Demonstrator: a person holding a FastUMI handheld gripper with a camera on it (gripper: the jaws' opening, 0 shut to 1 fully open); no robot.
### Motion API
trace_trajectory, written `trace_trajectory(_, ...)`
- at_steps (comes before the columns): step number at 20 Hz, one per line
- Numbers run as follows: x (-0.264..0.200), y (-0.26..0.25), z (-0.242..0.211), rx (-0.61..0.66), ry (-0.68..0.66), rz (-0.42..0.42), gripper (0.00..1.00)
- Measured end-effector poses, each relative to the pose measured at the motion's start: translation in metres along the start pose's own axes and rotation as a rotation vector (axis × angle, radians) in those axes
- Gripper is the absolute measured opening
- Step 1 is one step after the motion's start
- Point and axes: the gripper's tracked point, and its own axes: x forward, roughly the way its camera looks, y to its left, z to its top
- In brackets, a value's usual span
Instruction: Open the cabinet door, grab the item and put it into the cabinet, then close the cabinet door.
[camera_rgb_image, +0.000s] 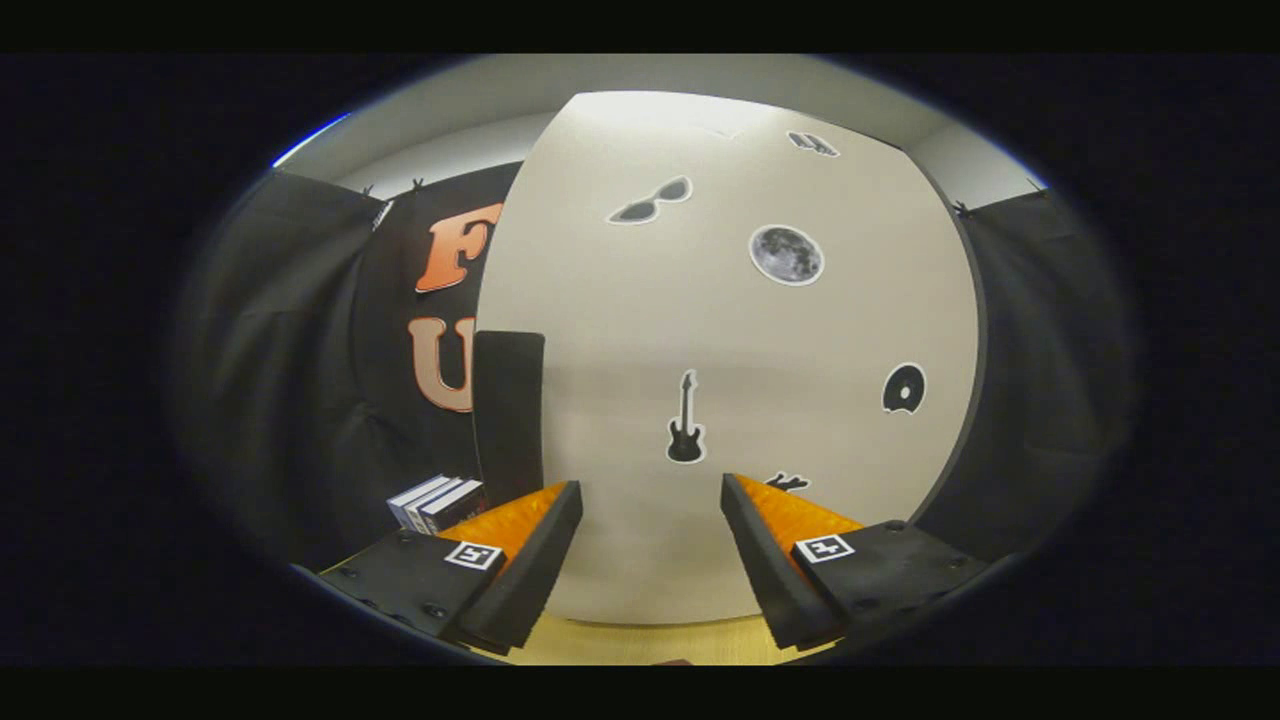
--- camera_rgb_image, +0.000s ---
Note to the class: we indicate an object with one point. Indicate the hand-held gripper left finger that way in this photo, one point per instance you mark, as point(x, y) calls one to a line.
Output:
point(535, 575)

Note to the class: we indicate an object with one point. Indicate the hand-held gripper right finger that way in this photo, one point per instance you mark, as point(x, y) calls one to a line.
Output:
point(768, 560)

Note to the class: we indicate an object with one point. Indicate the white spine book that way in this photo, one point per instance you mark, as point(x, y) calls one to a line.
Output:
point(430, 503)

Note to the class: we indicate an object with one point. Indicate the black backdrop cloth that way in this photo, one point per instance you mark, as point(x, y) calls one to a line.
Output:
point(280, 380)

